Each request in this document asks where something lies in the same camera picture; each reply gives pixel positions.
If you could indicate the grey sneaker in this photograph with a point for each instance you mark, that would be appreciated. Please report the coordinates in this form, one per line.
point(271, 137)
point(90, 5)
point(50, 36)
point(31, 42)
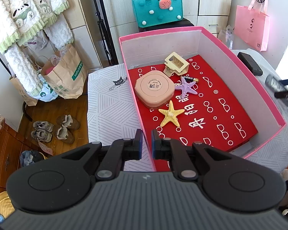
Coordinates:
point(41, 136)
point(43, 125)

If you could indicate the black rectangular case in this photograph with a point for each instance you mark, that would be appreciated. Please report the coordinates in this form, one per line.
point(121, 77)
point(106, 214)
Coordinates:
point(250, 63)

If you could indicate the pink round compact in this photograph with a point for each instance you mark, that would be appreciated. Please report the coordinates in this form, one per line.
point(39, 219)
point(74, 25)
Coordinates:
point(153, 88)

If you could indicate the yellow starfish hair clip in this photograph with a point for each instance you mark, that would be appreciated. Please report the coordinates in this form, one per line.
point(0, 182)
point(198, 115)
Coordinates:
point(170, 115)

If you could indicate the pink cardboard box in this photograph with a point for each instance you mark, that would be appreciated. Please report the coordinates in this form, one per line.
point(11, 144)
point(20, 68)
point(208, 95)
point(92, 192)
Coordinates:
point(242, 64)

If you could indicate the yellow blanket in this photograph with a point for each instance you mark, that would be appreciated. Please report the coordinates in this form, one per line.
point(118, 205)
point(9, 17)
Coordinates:
point(1, 202)

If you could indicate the wooden nightstand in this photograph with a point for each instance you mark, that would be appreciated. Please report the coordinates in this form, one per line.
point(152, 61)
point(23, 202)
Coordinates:
point(7, 153)

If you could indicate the red patterned flat box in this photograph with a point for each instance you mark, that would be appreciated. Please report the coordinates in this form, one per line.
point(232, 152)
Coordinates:
point(206, 115)

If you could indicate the purple starfish hair clip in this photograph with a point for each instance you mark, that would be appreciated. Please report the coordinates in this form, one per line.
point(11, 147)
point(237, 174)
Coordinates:
point(186, 86)

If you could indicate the white green plastic bag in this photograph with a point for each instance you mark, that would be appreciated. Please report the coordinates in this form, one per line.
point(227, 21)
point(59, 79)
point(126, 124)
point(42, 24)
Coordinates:
point(46, 91)

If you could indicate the blue denim cloth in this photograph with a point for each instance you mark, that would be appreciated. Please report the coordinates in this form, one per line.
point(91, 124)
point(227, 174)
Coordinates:
point(29, 157)

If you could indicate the black suitcase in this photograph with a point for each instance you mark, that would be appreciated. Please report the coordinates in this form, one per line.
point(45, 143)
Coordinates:
point(182, 24)

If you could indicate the pink paper shopping bag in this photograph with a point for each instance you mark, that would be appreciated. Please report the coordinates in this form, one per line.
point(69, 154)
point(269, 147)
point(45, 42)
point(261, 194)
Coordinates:
point(251, 26)

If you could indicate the pairs of grey shoes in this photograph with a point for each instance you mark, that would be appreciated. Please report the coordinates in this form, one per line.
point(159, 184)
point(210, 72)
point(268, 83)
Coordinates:
point(67, 122)

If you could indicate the teal felt handbag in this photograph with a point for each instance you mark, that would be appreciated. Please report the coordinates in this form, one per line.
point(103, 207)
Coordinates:
point(156, 12)

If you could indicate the grey printed garment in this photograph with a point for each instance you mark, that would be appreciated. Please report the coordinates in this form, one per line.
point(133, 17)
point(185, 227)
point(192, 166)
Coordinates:
point(36, 42)

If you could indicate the brown fleece boot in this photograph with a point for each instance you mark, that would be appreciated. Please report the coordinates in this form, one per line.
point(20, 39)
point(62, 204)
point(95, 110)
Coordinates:
point(65, 135)

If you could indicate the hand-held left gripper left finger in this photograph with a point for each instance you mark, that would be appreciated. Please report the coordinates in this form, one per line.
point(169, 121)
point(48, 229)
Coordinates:
point(139, 143)

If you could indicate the clear crumpled plastic bag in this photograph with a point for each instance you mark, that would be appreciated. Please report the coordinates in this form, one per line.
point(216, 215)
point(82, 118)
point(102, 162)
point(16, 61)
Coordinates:
point(226, 36)

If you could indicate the brown paper bag green print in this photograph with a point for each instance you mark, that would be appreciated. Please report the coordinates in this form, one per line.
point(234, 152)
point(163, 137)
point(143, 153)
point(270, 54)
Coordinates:
point(67, 76)

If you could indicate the black metal stand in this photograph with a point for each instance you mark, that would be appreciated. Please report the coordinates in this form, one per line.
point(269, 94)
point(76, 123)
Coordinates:
point(99, 21)

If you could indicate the cream hair claw clip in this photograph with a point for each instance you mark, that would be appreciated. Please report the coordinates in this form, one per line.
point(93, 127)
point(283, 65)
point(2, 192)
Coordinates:
point(176, 63)

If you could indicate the white fluffy robe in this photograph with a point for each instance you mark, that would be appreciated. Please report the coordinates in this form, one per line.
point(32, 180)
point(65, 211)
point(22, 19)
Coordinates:
point(14, 4)

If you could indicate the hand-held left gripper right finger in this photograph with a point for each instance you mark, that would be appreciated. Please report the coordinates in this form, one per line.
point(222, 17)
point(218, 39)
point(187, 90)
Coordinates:
point(154, 143)

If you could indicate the black gold battery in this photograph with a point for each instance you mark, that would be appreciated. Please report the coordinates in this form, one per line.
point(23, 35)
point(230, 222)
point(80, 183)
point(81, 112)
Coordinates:
point(191, 78)

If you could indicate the grey case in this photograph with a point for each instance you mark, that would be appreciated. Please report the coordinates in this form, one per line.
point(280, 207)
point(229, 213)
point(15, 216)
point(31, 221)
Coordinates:
point(273, 80)

